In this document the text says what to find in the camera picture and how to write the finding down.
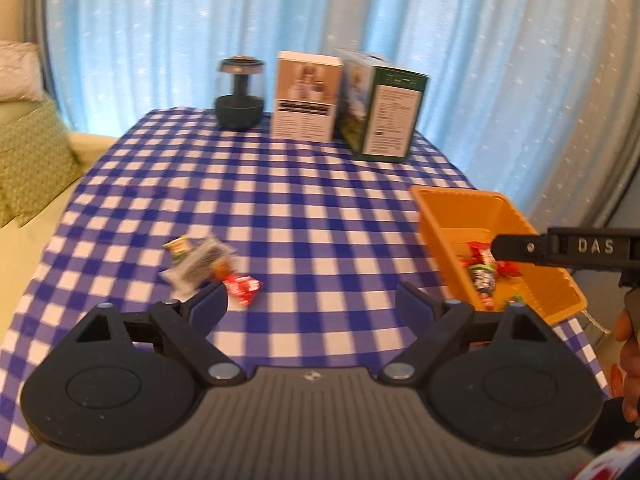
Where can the blue star curtain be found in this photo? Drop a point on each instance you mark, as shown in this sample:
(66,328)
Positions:
(325,20)

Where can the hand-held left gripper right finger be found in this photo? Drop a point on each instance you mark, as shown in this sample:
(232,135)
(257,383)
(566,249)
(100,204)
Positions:
(415,307)

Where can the orange plastic tray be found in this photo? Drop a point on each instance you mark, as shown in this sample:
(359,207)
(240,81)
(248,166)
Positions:
(440,215)

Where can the small green candy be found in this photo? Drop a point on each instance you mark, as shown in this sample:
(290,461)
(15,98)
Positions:
(515,301)

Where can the cream sofa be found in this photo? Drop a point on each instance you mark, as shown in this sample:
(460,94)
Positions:
(30,255)

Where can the white pillow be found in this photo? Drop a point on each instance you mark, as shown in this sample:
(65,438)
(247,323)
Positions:
(17,72)

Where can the green zigzag pillow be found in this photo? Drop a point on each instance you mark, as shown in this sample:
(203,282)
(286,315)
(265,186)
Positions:
(32,160)

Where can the small red snack packet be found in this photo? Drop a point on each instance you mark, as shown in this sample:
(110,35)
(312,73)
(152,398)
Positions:
(507,268)

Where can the blue white checkered tablecloth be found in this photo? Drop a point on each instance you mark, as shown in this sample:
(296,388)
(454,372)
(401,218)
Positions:
(310,220)

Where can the dark snack packet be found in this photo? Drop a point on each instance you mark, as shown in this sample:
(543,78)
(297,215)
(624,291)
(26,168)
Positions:
(484,279)

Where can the person's right hand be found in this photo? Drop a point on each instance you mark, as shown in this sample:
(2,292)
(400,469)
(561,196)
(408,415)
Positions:
(630,360)

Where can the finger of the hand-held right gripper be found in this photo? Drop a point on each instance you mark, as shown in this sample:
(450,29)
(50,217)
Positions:
(520,248)

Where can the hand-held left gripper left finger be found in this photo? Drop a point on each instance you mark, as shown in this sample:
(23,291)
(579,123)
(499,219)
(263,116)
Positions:
(210,307)

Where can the grey curtain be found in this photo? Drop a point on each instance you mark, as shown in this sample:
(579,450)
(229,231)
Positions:
(600,125)

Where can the clear plastic snack packet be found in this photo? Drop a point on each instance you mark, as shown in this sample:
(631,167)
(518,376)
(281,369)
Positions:
(197,265)

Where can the green carton box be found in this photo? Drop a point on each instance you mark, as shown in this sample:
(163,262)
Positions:
(387,115)

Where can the white carton box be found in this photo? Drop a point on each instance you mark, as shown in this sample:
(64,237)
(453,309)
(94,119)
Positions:
(306,97)

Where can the red white patterned clothing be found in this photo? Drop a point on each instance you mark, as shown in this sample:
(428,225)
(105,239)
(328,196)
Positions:
(607,465)

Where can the dark glass humidifier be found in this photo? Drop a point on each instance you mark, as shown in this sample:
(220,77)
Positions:
(239,97)

